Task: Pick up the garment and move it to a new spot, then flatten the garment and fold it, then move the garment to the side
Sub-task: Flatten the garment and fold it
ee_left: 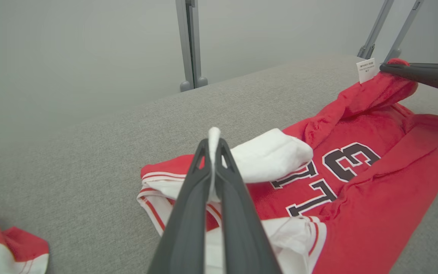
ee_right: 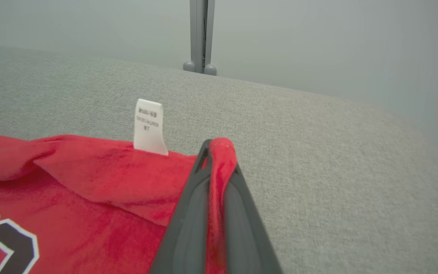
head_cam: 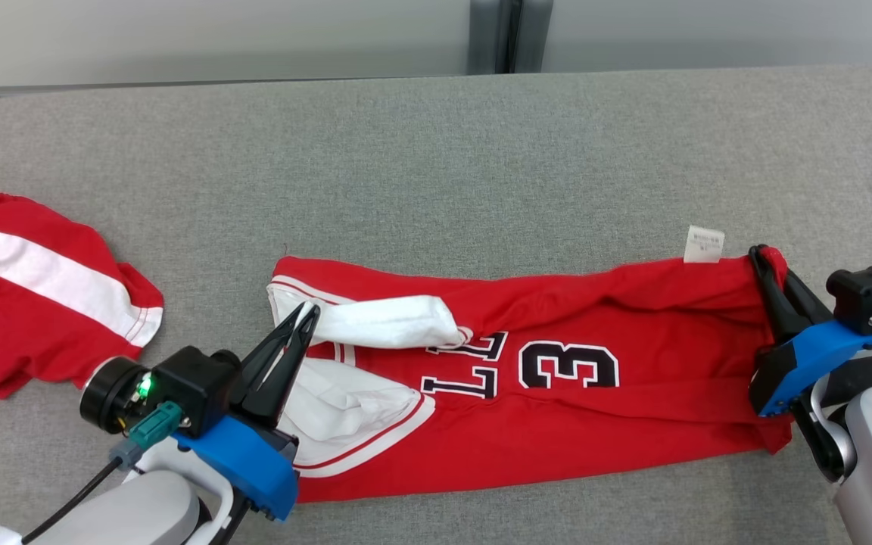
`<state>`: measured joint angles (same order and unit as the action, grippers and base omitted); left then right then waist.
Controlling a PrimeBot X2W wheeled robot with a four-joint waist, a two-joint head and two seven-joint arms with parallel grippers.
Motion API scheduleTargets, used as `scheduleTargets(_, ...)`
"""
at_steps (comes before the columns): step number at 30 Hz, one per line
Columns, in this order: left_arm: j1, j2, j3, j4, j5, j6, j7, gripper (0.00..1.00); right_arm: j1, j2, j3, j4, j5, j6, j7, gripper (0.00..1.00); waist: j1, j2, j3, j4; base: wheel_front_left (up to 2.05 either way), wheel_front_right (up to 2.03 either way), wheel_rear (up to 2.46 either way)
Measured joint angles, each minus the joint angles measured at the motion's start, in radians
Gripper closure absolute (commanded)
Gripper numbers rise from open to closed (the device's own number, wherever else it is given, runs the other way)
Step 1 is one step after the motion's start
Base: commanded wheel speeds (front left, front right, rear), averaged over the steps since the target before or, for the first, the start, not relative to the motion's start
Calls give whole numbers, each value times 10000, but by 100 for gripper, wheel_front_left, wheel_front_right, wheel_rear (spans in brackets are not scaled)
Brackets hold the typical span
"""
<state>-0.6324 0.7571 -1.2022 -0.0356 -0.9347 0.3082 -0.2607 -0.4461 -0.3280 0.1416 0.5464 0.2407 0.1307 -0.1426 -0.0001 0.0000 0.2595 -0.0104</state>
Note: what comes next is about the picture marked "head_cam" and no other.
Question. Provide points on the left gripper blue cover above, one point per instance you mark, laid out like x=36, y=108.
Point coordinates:
x=247, y=462

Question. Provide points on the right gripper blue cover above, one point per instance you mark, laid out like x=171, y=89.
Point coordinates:
x=799, y=363

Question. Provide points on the red basketball jersey black lettering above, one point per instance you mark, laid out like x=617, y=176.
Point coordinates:
x=633, y=318

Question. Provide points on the red shorts white stripe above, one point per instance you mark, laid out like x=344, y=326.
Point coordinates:
x=27, y=333

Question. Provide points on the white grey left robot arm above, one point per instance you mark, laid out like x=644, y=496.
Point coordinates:
x=141, y=515

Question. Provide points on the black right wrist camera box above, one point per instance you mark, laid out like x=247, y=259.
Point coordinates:
x=864, y=295

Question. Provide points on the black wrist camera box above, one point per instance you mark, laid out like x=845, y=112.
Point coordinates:
x=194, y=386
x=864, y=295

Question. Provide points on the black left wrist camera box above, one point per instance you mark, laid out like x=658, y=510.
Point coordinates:
x=194, y=386

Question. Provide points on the grey cylindrical post foot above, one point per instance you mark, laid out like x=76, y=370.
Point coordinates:
x=536, y=38
x=487, y=38

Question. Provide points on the grey partition post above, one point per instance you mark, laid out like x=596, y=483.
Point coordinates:
x=513, y=38

